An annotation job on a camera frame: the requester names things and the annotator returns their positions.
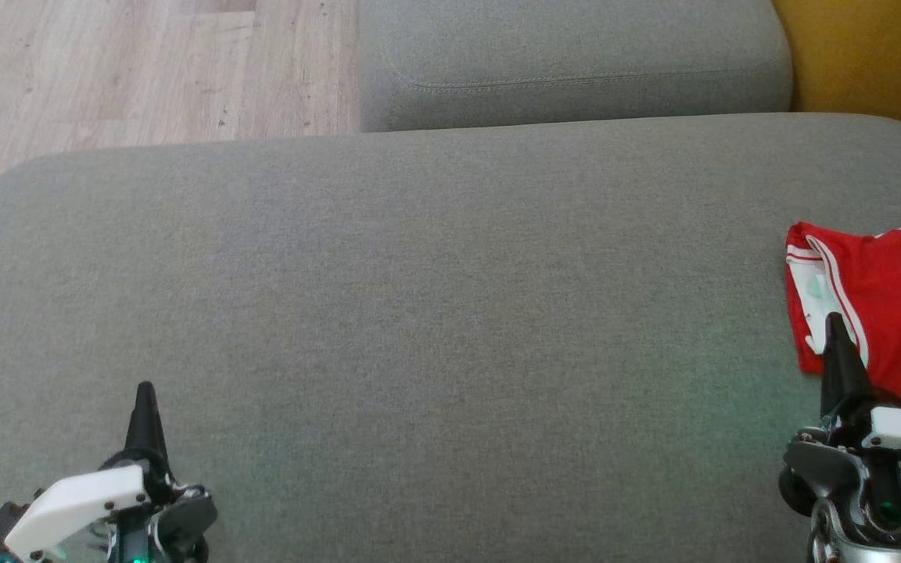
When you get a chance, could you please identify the grey sofa back cushion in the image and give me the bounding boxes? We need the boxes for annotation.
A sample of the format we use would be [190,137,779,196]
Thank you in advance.
[357,0,795,133]

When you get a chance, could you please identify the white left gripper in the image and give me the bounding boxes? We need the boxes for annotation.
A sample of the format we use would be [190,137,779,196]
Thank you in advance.
[4,381,219,563]

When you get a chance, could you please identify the red shirt white sleeves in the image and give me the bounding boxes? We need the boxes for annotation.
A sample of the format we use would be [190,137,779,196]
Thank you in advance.
[784,221,901,405]

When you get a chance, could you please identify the yellow fabric surface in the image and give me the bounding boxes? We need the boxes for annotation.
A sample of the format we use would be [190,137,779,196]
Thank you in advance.
[770,0,901,150]

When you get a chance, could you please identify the grey sofa seat cushion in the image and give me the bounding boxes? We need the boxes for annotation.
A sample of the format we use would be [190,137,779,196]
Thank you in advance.
[0,113,901,563]

